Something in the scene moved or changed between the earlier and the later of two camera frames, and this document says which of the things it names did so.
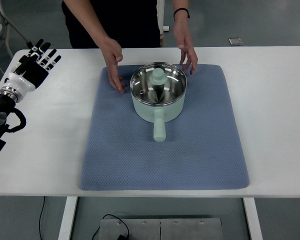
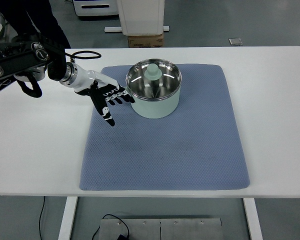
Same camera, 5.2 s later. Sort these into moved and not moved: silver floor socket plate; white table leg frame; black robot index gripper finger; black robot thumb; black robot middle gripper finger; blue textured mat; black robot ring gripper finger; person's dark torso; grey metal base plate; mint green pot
Moved: black robot thumb; black robot middle gripper finger; person's dark torso; mint green pot; black robot ring gripper finger; black robot index gripper finger
Not moved: white table leg frame; blue textured mat; silver floor socket plate; grey metal base plate
